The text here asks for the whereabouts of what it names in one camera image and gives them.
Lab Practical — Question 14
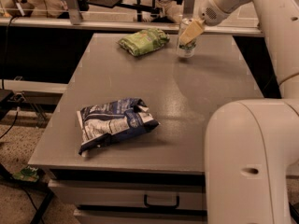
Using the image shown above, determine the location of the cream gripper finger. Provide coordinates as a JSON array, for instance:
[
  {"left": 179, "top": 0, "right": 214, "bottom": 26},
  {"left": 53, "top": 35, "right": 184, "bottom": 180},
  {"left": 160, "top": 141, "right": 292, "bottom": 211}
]
[{"left": 178, "top": 19, "right": 205, "bottom": 45}]

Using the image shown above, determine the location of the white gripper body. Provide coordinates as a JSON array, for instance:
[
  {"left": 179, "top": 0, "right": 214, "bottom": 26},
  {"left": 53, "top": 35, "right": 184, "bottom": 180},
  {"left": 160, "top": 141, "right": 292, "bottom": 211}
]
[{"left": 198, "top": 0, "right": 250, "bottom": 26}]

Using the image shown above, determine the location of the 7up soda can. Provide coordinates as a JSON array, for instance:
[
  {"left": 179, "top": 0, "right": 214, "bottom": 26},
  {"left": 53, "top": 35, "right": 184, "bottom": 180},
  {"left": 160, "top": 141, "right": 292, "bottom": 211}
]
[{"left": 176, "top": 18, "right": 196, "bottom": 59}]

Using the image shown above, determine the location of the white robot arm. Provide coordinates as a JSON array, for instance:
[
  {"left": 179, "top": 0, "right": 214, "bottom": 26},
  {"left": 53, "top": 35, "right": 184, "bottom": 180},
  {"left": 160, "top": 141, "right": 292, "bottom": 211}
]
[{"left": 199, "top": 0, "right": 299, "bottom": 224}]

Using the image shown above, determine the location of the green jalapeno chip bag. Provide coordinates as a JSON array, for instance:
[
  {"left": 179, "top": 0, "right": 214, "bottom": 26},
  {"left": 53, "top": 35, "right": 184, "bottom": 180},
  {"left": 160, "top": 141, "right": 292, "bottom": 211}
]
[{"left": 118, "top": 28, "right": 170, "bottom": 57}]

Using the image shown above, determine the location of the blue white chip bag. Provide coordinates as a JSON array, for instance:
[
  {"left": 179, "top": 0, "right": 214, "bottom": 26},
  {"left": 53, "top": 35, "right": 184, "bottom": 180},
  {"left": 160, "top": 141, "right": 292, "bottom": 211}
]
[{"left": 77, "top": 98, "right": 159, "bottom": 156}]

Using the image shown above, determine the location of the grey drawer cabinet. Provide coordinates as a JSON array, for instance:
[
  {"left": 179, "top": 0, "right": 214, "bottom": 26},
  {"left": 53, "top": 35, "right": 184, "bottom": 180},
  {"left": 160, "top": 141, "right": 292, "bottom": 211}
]
[{"left": 49, "top": 170, "right": 207, "bottom": 224}]

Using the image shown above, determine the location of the green packet on floor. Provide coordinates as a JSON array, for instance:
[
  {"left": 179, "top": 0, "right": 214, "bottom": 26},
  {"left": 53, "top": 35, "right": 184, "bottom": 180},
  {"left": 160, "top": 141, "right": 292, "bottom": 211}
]
[{"left": 12, "top": 166, "right": 39, "bottom": 183}]

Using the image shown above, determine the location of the metal rail frame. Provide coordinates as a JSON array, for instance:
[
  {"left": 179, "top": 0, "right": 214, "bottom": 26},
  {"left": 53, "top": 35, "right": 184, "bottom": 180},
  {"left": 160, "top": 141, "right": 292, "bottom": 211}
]
[{"left": 0, "top": 0, "right": 265, "bottom": 38}]

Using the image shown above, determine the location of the black drawer handle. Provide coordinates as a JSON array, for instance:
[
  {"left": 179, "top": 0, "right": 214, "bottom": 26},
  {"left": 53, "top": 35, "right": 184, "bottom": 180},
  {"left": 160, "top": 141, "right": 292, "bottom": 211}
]
[{"left": 143, "top": 194, "right": 180, "bottom": 210}]

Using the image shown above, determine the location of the black cable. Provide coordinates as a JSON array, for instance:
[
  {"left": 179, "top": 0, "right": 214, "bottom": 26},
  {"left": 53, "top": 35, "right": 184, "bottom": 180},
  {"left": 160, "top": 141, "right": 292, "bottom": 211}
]
[{"left": 0, "top": 15, "right": 21, "bottom": 141}]

